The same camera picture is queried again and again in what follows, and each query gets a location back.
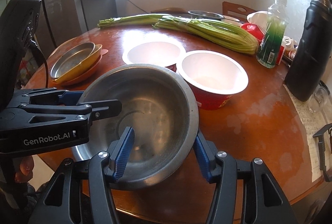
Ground shallow steel pan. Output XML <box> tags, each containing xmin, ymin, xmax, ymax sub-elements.
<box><xmin>50</xmin><ymin>42</ymin><xmax>95</xmax><ymax>79</ymax></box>

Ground large steel bowl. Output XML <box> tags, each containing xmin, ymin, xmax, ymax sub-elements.
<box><xmin>72</xmin><ymin>64</ymin><xmax>199</xmax><ymax>190</ymax></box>

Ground red instant noodle bowl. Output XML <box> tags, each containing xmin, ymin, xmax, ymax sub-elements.
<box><xmin>122</xmin><ymin>42</ymin><xmax>186</xmax><ymax>72</ymax></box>

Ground operator left hand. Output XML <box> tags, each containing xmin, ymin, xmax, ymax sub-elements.
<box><xmin>15</xmin><ymin>156</ymin><xmax>34</xmax><ymax>183</ymax></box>

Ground green liquid plastic bottle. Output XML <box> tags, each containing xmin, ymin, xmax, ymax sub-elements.
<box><xmin>256</xmin><ymin>0</ymin><xmax>289</xmax><ymax>69</ymax></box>

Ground black thermos bottle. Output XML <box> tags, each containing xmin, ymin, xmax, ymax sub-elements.
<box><xmin>285</xmin><ymin>0</ymin><xmax>331</xmax><ymax>102</ymax></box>

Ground far celery bunch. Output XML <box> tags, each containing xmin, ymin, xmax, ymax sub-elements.
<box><xmin>97</xmin><ymin>13</ymin><xmax>172</xmax><ymax>30</ymax></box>

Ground celery bunch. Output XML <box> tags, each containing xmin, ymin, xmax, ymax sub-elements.
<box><xmin>97</xmin><ymin>13</ymin><xmax>172</xmax><ymax>30</ymax></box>
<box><xmin>153</xmin><ymin>16</ymin><xmax>258</xmax><ymax>55</ymax></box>

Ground near celery bunch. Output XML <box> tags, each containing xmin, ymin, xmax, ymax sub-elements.
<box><xmin>153</xmin><ymin>16</ymin><xmax>258</xmax><ymax>55</ymax></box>

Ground red snack package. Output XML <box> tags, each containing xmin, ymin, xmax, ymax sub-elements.
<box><xmin>241</xmin><ymin>22</ymin><xmax>264</xmax><ymax>43</ymax></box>

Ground white plastic bag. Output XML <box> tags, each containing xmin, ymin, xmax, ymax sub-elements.
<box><xmin>247</xmin><ymin>11</ymin><xmax>269</xmax><ymax>34</ymax></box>

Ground far steel basin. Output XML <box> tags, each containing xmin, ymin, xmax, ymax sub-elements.
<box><xmin>188</xmin><ymin>10</ymin><xmax>225</xmax><ymax>20</ymax></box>

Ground black cable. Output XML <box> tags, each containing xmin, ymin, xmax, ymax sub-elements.
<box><xmin>29</xmin><ymin>41</ymin><xmax>50</xmax><ymax>90</ymax></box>

